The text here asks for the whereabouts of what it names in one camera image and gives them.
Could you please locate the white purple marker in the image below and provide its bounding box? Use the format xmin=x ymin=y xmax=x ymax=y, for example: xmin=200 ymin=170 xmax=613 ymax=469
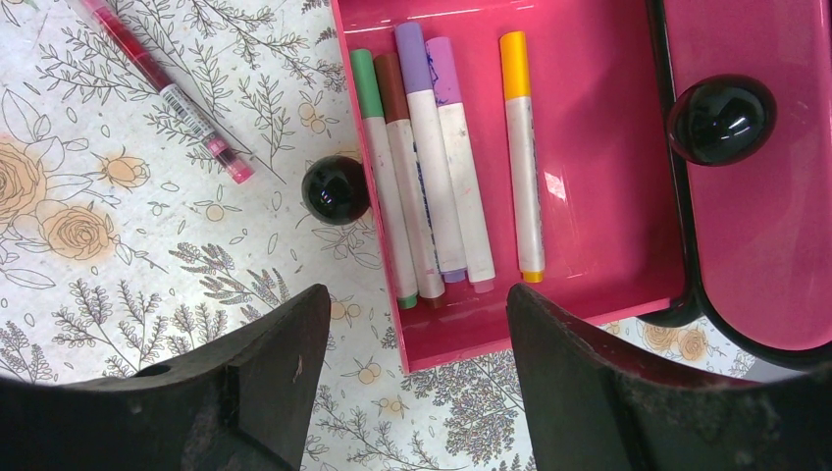
xmin=394 ymin=22 xmax=467 ymax=283

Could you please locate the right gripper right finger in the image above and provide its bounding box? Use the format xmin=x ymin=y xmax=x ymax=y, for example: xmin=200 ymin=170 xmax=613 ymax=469
xmin=507 ymin=284 xmax=831 ymax=470

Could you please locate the black pink drawer box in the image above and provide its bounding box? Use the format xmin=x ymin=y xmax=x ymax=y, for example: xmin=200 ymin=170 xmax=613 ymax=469
xmin=331 ymin=1 xmax=831 ymax=372

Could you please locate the green cap white marker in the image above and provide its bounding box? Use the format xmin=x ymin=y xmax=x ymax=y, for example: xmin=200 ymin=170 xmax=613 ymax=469
xmin=349 ymin=49 xmax=418 ymax=309

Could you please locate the dark red pen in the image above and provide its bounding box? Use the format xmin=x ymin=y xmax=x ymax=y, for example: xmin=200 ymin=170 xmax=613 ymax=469
xmin=69 ymin=1 xmax=254 ymax=183

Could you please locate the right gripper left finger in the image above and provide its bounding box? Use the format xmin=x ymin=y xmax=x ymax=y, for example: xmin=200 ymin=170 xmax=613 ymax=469
xmin=1 ymin=285 xmax=331 ymax=470

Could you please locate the white marker brown cap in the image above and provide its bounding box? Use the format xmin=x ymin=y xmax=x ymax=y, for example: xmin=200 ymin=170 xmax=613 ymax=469
xmin=373 ymin=52 xmax=445 ymax=309

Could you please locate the white marker orange cap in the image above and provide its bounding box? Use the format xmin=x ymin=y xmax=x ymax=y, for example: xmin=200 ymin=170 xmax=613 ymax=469
xmin=499 ymin=30 xmax=546 ymax=284

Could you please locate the floral table mat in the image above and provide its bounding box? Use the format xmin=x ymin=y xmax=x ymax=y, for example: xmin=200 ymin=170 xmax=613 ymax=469
xmin=0 ymin=0 xmax=758 ymax=471

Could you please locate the white marker pink cap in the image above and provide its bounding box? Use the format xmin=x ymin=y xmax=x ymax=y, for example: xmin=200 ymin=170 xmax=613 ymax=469
xmin=426 ymin=36 xmax=495 ymax=293

